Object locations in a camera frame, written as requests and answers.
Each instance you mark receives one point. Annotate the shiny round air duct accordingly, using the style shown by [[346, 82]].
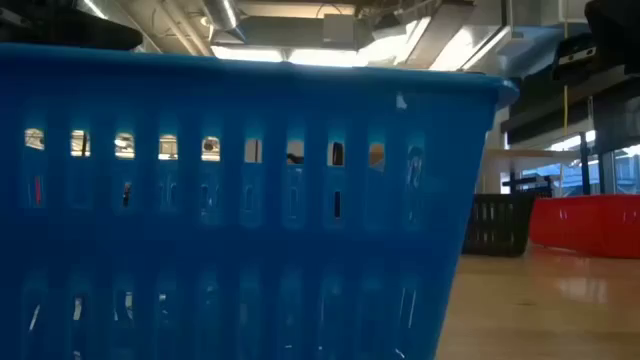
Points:
[[222, 15]]

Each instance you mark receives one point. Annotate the black plastic slotted basket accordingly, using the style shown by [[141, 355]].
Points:
[[495, 225]]

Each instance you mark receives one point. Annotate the grey ceiling box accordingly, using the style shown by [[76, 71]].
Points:
[[339, 29]]

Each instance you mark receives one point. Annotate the silver rectangular air duct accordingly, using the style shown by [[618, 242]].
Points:
[[480, 40]]

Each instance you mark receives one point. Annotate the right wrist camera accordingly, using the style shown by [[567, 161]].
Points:
[[575, 55]]

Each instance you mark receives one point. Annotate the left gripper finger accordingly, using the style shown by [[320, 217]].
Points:
[[122, 37]]

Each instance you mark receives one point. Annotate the red plastic slotted basket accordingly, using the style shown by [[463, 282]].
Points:
[[585, 225]]

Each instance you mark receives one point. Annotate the blue plastic slotted basket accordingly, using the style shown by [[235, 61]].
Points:
[[250, 250]]

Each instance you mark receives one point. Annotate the wooden shelf black frame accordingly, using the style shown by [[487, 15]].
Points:
[[540, 154]]

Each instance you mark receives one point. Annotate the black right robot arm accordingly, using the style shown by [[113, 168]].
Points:
[[617, 30]]

